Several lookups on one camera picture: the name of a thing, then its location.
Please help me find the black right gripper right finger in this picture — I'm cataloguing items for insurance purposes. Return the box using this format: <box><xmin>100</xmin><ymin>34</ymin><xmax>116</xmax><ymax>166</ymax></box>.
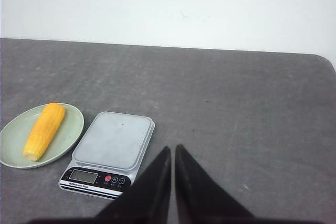
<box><xmin>175</xmin><ymin>144</ymin><xmax>255</xmax><ymax>223</ymax></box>

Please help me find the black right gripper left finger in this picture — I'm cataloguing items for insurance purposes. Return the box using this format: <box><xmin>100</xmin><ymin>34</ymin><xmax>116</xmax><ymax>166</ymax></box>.
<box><xmin>95</xmin><ymin>146</ymin><xmax>171</xmax><ymax>223</ymax></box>

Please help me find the silver digital kitchen scale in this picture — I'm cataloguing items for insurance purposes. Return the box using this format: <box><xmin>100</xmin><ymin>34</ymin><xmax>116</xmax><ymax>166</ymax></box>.
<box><xmin>58</xmin><ymin>112</ymin><xmax>155</xmax><ymax>200</ymax></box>

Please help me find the green shallow plate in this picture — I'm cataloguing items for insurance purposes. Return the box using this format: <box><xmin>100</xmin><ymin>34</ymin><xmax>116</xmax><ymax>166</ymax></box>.
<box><xmin>1</xmin><ymin>103</ymin><xmax>84</xmax><ymax>169</ymax></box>

